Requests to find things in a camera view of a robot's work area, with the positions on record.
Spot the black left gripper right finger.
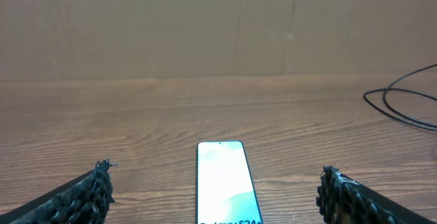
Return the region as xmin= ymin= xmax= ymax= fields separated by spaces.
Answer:
xmin=316 ymin=166 xmax=435 ymax=224

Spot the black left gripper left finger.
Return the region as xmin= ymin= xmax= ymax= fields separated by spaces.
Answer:
xmin=1 ymin=158 xmax=115 ymax=224

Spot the Samsung Galaxy smartphone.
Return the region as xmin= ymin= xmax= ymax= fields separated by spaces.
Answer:
xmin=196 ymin=141 xmax=263 ymax=224

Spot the black charger cable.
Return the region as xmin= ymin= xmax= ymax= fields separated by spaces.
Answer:
xmin=363 ymin=63 xmax=437 ymax=132

